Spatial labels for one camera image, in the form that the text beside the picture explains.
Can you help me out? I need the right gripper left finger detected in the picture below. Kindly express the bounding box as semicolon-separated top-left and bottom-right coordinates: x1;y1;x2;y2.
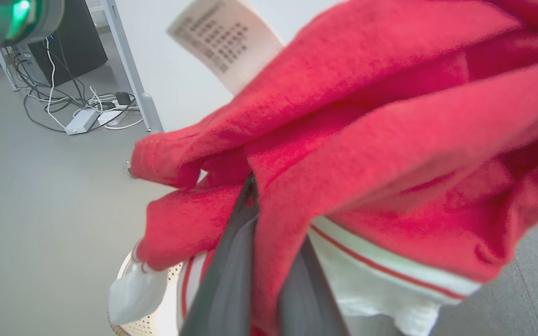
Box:
179;174;260;336

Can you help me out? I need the red garment with white trim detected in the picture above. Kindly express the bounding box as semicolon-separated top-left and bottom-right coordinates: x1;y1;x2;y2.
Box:
108;0;538;336

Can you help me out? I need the flat white power adapter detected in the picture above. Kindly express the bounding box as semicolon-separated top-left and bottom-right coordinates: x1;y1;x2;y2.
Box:
97;109;126;126

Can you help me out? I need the cream perforated laundry basket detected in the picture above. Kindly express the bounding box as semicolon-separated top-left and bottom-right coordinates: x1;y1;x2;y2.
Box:
107;252;184;336

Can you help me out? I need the white metal table leg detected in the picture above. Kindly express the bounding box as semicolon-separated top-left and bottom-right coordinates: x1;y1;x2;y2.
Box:
0;47;20;92

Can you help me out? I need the white partition panel grey frame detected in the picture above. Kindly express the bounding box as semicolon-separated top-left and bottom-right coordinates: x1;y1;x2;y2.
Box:
99;0;344;136

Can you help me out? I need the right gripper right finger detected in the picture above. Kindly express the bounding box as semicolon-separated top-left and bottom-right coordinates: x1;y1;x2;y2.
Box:
278;237;350;336

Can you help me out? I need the black power cable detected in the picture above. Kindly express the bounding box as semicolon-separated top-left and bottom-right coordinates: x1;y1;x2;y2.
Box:
22;91;87;134

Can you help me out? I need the black computer tower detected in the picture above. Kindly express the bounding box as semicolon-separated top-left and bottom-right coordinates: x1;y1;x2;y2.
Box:
25;0;108;87

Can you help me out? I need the white power cable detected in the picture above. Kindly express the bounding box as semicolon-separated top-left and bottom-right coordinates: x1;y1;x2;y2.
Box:
44;37;67;129

